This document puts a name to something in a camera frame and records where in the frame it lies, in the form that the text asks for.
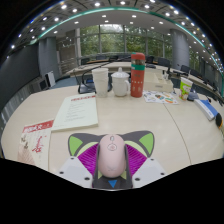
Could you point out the pink computer mouse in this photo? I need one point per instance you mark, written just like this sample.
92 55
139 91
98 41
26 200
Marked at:
112 155

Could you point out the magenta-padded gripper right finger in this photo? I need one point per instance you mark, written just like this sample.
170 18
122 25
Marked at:
148 170

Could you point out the long curved conference desk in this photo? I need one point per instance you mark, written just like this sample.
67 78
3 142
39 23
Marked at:
116 65

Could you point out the red thermos bottle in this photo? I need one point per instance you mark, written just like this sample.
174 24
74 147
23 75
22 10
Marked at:
137 78

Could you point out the white printed document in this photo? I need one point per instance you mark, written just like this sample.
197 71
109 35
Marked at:
77 111

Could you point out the white lidded mug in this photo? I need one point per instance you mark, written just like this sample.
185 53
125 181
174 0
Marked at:
119 85

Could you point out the ceiling lights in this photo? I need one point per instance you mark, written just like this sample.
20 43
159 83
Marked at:
134 16

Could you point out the white standing board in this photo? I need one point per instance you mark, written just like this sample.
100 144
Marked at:
50 79

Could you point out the red and white booklet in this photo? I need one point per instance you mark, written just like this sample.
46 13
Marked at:
35 143

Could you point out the blue and white book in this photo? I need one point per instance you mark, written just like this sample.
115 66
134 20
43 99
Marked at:
206 108

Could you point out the paper drink cup with straw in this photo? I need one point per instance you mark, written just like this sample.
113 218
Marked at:
185 89

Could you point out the colourful sticker sheet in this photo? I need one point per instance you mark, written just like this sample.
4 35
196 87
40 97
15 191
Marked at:
160 97

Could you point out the cat-face mouse pad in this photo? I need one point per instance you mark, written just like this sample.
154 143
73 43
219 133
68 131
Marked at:
81 138

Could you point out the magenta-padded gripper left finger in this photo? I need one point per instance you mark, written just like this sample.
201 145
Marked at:
75 170

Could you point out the beige cardboard box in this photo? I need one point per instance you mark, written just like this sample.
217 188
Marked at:
160 86

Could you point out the dark office chairs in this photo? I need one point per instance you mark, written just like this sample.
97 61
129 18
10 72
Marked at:
163 61

